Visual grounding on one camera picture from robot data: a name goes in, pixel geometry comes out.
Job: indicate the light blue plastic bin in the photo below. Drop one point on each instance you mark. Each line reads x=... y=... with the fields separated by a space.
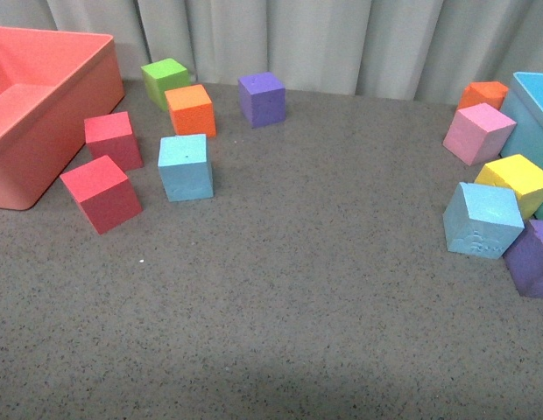
x=524 y=104

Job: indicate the orange foam cube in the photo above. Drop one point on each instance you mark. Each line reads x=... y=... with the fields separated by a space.
x=191 y=111
x=490 y=92

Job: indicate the red foam cube rear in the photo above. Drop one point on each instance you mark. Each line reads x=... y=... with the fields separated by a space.
x=112 y=135

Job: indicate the light blue embossed foam cube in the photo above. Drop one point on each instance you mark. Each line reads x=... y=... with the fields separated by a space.
x=482 y=220

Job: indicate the orange foam cube right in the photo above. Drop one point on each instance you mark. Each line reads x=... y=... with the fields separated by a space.
x=490 y=92

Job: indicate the green foam cube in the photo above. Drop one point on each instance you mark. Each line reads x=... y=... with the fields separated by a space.
x=163 y=75

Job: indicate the purple foam cube right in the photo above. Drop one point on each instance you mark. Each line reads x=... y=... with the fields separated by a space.
x=524 y=260

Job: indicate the red foam cube front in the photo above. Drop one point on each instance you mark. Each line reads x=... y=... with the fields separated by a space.
x=103 y=192

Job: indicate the pink plastic bin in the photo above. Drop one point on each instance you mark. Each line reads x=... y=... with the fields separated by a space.
x=50 y=82

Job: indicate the pink foam cube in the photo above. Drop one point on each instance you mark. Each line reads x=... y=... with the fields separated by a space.
x=478 y=133

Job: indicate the yellow foam cube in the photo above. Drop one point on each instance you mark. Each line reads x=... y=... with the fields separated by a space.
x=519 y=174

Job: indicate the white curtain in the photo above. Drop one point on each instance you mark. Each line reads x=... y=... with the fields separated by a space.
x=426 y=51

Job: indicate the purple foam cube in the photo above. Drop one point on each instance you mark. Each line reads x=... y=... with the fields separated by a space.
x=262 y=99
x=524 y=260

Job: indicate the red foam cube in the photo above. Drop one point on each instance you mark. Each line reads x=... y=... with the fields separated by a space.
x=112 y=135
x=103 y=192

